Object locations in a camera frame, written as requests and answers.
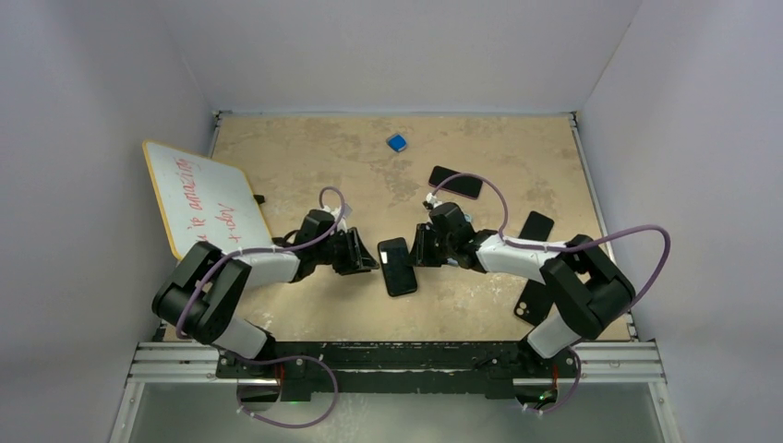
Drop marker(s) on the blue eraser block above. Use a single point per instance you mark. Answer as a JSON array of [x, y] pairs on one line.
[[397, 142]]

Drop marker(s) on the aluminium frame rail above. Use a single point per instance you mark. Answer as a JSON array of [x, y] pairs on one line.
[[182, 362]]

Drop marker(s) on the black phone case right edge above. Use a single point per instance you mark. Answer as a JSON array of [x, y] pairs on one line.
[[533, 304]]

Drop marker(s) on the black phone near top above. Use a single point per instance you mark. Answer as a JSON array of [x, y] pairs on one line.
[[464, 186]]

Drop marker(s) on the black phone with camera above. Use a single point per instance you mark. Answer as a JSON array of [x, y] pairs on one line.
[[398, 275]]

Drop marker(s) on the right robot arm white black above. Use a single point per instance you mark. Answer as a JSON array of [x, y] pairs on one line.
[[588, 290]]

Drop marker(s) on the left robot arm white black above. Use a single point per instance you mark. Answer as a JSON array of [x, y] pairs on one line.
[[201, 295]]

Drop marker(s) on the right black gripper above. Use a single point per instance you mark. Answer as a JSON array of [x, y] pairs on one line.
[[420, 255]]

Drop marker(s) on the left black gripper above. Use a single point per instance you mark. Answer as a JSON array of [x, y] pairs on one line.
[[357, 259]]

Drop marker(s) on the white whiteboard yellow frame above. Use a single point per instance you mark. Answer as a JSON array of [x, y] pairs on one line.
[[203, 200]]

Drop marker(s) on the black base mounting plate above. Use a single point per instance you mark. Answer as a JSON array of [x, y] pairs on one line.
[[495, 370]]

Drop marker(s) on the black phone right side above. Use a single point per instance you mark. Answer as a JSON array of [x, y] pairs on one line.
[[537, 227]]

